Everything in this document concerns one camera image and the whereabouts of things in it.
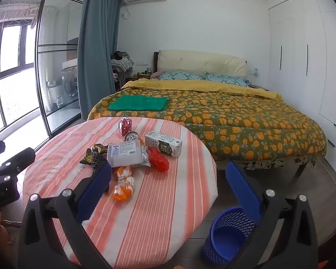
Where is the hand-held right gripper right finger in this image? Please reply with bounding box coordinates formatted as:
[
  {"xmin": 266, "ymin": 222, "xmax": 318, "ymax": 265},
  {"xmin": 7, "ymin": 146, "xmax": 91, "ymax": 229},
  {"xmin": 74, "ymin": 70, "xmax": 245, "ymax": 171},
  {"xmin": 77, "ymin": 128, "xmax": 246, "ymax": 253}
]
[{"xmin": 225, "ymin": 160, "xmax": 320, "ymax": 269}]

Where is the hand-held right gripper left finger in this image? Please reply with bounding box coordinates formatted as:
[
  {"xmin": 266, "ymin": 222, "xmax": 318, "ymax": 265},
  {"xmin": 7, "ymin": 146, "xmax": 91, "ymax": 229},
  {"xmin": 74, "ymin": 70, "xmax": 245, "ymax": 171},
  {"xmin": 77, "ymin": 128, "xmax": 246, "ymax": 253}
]
[{"xmin": 18, "ymin": 160, "xmax": 114, "ymax": 269}]

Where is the clear yellow bread packet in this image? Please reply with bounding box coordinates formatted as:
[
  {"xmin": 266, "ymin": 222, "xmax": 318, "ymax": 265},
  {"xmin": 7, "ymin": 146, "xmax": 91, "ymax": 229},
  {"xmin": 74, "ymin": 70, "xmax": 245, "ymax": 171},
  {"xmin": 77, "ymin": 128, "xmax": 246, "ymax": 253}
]
[{"xmin": 113, "ymin": 166, "xmax": 137, "ymax": 201}]

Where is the dark snack wrapper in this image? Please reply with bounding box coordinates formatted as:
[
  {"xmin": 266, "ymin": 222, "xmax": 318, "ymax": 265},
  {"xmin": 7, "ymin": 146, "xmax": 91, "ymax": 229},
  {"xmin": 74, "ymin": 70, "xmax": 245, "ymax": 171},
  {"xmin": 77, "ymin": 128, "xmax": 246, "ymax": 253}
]
[{"xmin": 80, "ymin": 143, "xmax": 108, "ymax": 169}]

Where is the white tissue packet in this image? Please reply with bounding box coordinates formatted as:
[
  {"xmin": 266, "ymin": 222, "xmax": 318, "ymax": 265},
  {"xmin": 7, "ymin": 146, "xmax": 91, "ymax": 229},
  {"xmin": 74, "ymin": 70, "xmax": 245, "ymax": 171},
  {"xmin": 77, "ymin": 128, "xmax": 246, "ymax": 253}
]
[{"xmin": 107, "ymin": 142, "xmax": 152, "ymax": 169}]

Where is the blue plastic basket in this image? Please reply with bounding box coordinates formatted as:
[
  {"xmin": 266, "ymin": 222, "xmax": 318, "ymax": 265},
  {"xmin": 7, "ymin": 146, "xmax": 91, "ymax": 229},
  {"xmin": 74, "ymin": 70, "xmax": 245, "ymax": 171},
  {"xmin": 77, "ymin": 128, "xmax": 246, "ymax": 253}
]
[{"xmin": 201, "ymin": 206, "xmax": 262, "ymax": 268}]

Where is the red snack wrapper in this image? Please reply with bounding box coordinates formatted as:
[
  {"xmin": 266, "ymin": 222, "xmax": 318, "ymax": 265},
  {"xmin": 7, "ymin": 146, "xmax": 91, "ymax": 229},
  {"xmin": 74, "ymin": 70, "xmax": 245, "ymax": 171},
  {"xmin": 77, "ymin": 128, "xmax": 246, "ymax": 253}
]
[{"xmin": 148, "ymin": 146, "xmax": 170, "ymax": 172}]

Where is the crushed red can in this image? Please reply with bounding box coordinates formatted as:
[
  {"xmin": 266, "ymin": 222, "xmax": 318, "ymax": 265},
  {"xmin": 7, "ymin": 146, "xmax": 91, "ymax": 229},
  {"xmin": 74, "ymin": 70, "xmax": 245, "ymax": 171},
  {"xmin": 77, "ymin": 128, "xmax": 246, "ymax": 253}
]
[{"xmin": 118, "ymin": 118, "xmax": 133, "ymax": 135}]

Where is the white milk carton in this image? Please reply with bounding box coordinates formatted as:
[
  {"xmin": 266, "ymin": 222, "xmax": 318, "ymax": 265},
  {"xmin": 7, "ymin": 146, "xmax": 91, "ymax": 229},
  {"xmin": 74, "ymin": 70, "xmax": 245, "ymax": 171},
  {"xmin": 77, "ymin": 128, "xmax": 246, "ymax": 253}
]
[{"xmin": 145, "ymin": 131, "xmax": 183, "ymax": 159}]

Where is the leaf print bed skirt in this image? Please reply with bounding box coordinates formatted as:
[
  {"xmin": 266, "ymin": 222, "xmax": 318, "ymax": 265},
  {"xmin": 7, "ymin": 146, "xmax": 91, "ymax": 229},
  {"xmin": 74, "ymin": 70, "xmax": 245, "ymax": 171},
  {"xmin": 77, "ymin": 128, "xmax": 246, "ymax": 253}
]
[{"xmin": 215, "ymin": 157, "xmax": 317, "ymax": 171}]

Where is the orange striped tablecloth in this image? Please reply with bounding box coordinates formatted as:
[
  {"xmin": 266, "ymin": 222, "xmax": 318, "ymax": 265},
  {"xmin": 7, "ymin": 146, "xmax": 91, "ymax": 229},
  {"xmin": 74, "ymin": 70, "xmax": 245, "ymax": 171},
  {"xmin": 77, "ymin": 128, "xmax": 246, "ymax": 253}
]
[{"xmin": 22, "ymin": 116, "xmax": 217, "ymax": 269}]

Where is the black framed window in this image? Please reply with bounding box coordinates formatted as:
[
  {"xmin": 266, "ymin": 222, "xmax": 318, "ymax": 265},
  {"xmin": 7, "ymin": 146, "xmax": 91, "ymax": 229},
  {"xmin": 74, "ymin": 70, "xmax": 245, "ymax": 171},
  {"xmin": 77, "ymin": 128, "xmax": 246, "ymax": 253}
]
[{"xmin": 0, "ymin": 0, "xmax": 48, "ymax": 143}]

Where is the washing machine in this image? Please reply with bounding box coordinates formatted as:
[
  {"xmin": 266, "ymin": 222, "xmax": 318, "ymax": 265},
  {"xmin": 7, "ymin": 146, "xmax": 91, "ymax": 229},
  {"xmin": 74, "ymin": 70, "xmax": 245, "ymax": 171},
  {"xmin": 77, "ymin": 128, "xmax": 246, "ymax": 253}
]
[{"xmin": 61, "ymin": 69, "xmax": 79, "ymax": 97}]

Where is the green folded cloth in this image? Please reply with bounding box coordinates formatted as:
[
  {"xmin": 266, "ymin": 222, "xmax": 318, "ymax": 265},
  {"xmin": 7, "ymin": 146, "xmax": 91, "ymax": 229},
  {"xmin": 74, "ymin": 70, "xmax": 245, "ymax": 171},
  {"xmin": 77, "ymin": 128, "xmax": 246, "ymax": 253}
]
[{"xmin": 108, "ymin": 95, "xmax": 168, "ymax": 111}]

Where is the wooden nightstand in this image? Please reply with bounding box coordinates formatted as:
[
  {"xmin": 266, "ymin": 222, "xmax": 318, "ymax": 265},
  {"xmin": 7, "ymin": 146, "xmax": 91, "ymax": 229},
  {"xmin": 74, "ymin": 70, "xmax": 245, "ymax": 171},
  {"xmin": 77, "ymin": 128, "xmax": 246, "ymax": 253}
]
[{"xmin": 126, "ymin": 74, "xmax": 152, "ymax": 83}]

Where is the yellow blanket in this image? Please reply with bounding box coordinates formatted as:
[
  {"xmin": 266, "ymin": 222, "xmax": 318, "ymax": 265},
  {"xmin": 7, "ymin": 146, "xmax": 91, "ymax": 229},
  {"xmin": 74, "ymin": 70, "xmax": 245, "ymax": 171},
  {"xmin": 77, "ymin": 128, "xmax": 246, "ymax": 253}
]
[{"xmin": 121, "ymin": 78, "xmax": 283, "ymax": 101}]

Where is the black framed glass door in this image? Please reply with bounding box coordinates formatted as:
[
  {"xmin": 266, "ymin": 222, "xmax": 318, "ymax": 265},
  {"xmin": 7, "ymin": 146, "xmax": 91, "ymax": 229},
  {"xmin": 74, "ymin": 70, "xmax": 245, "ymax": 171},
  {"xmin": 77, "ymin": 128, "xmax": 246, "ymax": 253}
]
[{"xmin": 35, "ymin": 0, "xmax": 87, "ymax": 143}]

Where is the pile of clothes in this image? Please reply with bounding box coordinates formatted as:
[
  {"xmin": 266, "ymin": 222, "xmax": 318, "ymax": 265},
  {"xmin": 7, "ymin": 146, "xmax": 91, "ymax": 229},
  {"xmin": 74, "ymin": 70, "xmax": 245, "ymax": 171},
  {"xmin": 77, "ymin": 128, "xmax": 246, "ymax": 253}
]
[{"xmin": 110, "ymin": 51, "xmax": 135, "ymax": 73}]

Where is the grey blue curtain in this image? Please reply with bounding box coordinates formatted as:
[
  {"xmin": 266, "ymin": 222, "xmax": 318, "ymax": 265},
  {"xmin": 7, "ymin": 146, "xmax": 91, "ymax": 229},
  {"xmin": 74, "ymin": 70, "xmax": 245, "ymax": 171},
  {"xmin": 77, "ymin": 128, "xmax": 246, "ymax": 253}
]
[{"xmin": 77, "ymin": 0, "xmax": 122, "ymax": 114}]

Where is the cream padded headboard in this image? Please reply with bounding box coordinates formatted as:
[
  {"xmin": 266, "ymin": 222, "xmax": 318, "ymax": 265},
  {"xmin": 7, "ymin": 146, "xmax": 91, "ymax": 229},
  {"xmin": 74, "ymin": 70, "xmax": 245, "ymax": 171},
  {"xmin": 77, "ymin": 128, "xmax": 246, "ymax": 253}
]
[{"xmin": 153, "ymin": 50, "xmax": 247, "ymax": 77}]

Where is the white wardrobe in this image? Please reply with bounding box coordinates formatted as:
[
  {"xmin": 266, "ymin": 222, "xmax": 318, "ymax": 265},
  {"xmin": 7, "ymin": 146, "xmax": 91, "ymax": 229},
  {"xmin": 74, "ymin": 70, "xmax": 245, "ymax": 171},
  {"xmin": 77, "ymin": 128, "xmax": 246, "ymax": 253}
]
[{"xmin": 267, "ymin": 0, "xmax": 336, "ymax": 185}]

